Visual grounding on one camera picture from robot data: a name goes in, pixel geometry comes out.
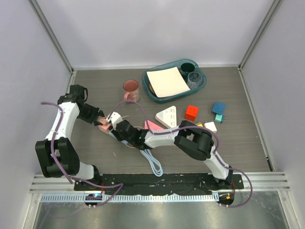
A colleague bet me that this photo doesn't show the white paper sheet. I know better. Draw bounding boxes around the white paper sheet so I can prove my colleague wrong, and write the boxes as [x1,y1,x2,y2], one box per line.
[146,67,190,98]

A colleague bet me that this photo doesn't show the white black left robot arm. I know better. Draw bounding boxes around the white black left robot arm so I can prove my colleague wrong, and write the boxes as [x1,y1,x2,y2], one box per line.
[35,84,104,190]

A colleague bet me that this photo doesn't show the dark green cup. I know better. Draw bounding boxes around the dark green cup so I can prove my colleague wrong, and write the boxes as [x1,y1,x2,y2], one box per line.
[180,62,195,75]

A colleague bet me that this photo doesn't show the perforated cable duct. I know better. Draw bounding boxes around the perforated cable duct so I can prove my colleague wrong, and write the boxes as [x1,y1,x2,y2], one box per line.
[40,193,219,203]

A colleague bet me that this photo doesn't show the light blue power cord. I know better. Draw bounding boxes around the light blue power cord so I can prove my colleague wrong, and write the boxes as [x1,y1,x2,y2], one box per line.
[138,149,164,177]

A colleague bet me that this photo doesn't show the teal plastic tray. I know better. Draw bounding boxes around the teal plastic tray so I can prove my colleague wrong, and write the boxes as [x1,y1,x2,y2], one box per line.
[142,59,207,104]

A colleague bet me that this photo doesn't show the white triangular power strip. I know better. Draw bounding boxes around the white triangular power strip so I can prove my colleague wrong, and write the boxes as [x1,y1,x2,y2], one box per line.
[155,105,177,128]

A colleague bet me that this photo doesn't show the red cube socket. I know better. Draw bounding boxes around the red cube socket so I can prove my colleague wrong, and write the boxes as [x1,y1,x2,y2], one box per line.
[184,105,199,122]

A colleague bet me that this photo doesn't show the blue cube socket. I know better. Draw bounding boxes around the blue cube socket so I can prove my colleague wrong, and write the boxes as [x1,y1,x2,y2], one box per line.
[212,101,226,115]

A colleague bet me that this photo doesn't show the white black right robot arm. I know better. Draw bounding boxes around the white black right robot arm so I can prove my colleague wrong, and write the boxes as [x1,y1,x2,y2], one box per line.
[113,120,233,188]

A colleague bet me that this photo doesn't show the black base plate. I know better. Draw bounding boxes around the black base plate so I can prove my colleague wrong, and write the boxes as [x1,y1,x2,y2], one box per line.
[74,173,244,196]

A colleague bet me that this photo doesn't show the pink cube socket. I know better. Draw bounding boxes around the pink cube socket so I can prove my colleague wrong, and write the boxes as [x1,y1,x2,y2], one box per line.
[97,117,112,135]

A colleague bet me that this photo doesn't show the pink triangular power strip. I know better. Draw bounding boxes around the pink triangular power strip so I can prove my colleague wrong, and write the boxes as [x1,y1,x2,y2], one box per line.
[144,120,163,132]

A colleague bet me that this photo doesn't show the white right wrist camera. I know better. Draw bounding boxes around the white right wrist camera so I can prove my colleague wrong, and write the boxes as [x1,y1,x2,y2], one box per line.
[106,112,123,130]

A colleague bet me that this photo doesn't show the light blue power strip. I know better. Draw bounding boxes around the light blue power strip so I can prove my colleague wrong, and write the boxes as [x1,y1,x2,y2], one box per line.
[109,132,128,145]

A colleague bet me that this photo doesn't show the white plug adapter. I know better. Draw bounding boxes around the white plug adapter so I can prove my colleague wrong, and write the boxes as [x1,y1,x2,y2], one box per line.
[203,122,217,133]

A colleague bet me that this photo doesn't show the clear glass cup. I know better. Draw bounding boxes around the clear glass cup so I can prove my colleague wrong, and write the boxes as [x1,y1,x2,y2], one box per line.
[187,72,203,89]

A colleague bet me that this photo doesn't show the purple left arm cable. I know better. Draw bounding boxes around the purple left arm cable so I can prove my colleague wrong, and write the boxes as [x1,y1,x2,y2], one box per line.
[40,101,124,206]

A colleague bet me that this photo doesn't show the teal plug adapter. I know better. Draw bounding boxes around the teal plug adapter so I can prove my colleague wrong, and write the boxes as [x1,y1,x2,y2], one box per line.
[214,114,225,123]

